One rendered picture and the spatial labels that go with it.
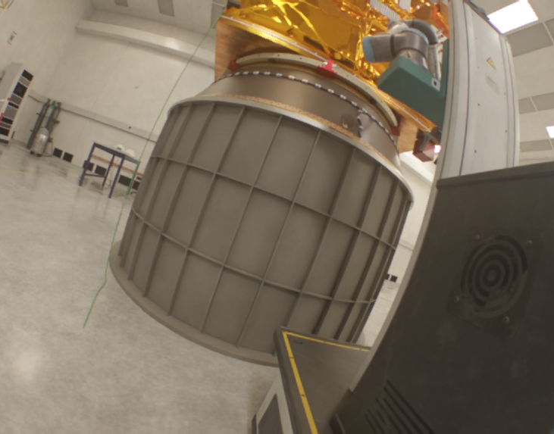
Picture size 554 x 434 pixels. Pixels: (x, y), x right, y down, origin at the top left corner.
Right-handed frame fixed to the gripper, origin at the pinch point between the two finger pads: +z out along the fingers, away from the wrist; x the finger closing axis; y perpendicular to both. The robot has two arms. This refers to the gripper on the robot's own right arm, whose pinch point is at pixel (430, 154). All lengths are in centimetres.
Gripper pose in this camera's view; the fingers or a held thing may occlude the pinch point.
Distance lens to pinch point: 145.2
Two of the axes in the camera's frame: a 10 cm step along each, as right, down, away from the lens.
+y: 0.2, 4.1, -9.1
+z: -5.2, 7.8, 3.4
